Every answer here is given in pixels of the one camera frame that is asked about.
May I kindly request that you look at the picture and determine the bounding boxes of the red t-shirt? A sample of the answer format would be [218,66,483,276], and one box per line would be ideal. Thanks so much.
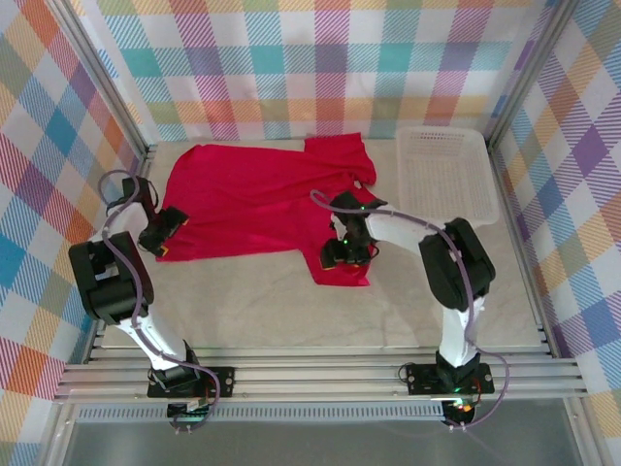
[154,131,389,288]

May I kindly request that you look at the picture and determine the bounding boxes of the white plastic slotted basket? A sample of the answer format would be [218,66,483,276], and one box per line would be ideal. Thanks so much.
[395,126,501,228]

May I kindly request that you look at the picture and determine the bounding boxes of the left green controller board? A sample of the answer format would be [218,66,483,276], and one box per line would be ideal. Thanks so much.
[167,396,218,422]

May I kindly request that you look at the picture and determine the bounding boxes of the grey metal sheet panel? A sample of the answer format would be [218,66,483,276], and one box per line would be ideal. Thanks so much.
[62,419,583,466]

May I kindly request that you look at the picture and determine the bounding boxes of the right orange controller board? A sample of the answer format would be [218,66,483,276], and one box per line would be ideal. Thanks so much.
[443,397,477,424]

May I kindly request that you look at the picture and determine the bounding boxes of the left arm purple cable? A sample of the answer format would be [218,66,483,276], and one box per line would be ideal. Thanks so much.
[98,169,224,435]

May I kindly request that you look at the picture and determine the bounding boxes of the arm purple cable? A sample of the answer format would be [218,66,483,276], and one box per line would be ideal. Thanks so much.
[309,188,509,433]
[98,169,224,435]

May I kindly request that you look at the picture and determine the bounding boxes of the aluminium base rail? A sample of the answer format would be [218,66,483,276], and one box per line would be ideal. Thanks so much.
[52,345,591,404]

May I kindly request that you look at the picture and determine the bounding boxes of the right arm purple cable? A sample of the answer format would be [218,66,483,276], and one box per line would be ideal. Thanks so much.
[309,188,509,433]

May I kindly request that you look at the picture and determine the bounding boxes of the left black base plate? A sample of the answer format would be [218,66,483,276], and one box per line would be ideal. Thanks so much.
[147,364,237,400]

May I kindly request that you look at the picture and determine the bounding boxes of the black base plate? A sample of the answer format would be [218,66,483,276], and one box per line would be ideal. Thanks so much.
[147,364,237,400]
[405,362,495,395]

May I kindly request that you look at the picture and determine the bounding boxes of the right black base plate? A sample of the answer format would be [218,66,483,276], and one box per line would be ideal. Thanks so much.
[405,362,495,395]

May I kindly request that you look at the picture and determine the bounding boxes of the grey slotted cable duct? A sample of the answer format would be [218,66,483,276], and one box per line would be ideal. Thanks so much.
[77,406,445,422]

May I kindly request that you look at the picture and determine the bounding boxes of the left aluminium frame post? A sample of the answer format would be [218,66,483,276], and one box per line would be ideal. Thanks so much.
[48,0,160,164]

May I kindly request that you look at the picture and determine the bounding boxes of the aluminium frame post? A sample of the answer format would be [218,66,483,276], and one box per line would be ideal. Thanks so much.
[482,0,581,150]
[48,0,160,164]

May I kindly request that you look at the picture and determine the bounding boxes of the right aluminium side rail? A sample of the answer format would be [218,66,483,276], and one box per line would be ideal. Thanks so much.
[484,140,559,359]

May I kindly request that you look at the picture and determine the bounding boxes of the right aluminium frame post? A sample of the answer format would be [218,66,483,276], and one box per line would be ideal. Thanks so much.
[482,0,581,150]

